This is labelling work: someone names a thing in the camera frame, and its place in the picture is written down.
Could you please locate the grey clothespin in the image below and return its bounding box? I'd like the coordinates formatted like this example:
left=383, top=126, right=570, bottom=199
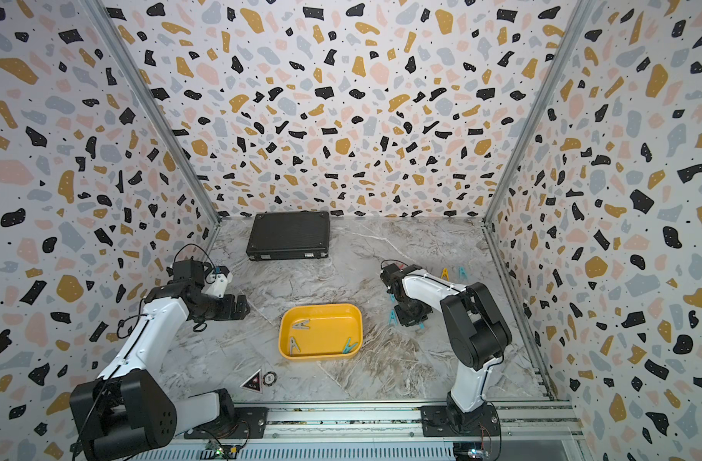
left=291, top=319, right=310, bottom=330
left=289, top=336, right=302, bottom=357

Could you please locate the yellow plastic storage tray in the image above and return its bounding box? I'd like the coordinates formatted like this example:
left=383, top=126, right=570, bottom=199
left=278, top=303, right=363, bottom=361

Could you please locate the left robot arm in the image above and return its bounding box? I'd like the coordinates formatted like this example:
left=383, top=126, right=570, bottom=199
left=70, top=259, right=250, bottom=460

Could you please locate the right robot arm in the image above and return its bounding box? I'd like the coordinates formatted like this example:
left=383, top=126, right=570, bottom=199
left=380, top=261, right=512, bottom=437

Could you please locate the black triangle marker sticker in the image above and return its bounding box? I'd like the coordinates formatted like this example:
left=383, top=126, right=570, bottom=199
left=241, top=370, right=264, bottom=393

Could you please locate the black hard case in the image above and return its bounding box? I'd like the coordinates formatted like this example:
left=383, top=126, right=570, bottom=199
left=246, top=211, right=331, bottom=261

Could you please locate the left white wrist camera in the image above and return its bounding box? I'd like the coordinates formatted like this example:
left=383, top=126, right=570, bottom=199
left=202, top=265, right=233, bottom=299

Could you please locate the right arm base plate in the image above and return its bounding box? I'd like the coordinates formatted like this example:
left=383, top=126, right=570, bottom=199
left=420, top=405, right=501, bottom=438

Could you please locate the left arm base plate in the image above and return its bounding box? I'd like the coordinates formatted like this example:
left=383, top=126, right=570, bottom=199
left=193, top=406, right=269, bottom=440

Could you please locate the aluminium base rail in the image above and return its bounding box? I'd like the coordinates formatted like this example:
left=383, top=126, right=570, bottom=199
left=142, top=401, right=591, bottom=460

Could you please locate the right frame aluminium post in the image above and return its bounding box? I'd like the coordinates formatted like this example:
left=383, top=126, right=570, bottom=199
left=481, top=0, right=594, bottom=225

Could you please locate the frame aluminium post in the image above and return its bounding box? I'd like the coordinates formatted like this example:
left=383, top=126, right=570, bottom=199
left=481, top=0, right=594, bottom=225
left=80, top=0, right=220, bottom=226

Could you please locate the left frame aluminium post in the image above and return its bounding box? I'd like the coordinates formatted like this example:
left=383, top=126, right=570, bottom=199
left=80, top=0, right=220, bottom=226

